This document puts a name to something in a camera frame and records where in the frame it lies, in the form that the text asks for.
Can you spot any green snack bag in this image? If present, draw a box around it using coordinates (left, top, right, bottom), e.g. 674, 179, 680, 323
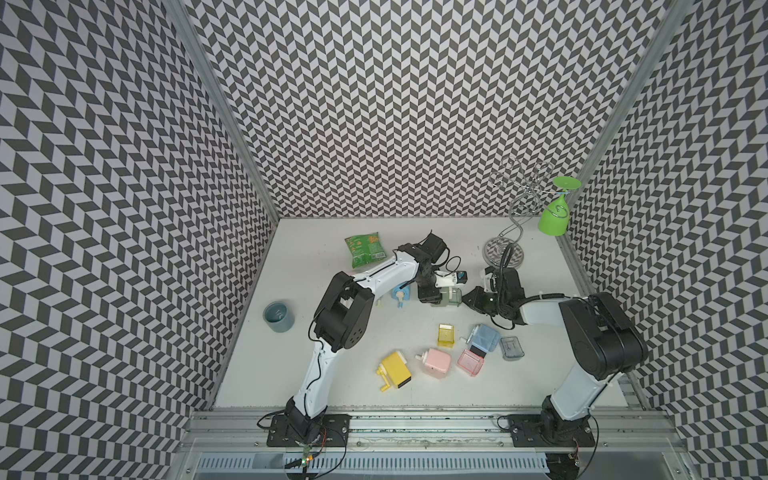
345, 232, 387, 269

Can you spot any metal wire glass rack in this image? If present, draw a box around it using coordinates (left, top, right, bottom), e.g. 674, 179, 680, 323
482, 167, 550, 268

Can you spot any pink pencil sharpener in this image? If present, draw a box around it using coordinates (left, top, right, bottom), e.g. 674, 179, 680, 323
415, 348, 452, 379

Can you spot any green plastic wine glass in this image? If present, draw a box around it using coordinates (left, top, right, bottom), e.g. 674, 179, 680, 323
538, 176, 582, 237

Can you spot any teal bowl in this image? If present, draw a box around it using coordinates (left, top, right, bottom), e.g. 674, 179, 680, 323
263, 301, 295, 333

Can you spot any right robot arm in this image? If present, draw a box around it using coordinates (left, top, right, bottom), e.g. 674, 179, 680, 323
462, 267, 649, 444

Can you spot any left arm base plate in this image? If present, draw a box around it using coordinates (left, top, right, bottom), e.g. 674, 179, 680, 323
266, 414, 352, 447

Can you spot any sage green pencil sharpener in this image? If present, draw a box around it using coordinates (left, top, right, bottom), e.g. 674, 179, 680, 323
433, 286, 462, 307

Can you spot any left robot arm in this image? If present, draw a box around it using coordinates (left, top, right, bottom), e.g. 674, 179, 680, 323
285, 233, 448, 423

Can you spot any grey transparent tray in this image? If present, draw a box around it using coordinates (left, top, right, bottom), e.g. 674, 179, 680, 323
499, 336, 525, 362

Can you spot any pink transparent tray front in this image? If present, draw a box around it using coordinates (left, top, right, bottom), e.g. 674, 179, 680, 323
457, 349, 485, 377

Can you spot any yellow transparent tray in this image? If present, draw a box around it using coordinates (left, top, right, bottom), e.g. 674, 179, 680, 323
437, 324, 455, 349

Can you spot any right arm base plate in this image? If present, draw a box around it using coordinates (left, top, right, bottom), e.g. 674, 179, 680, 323
505, 412, 596, 449

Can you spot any yellow pencil sharpener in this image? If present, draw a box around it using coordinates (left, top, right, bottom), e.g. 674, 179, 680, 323
376, 350, 412, 392

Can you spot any light blue pencil sharpener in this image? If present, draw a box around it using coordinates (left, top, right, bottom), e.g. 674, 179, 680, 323
461, 324, 501, 358

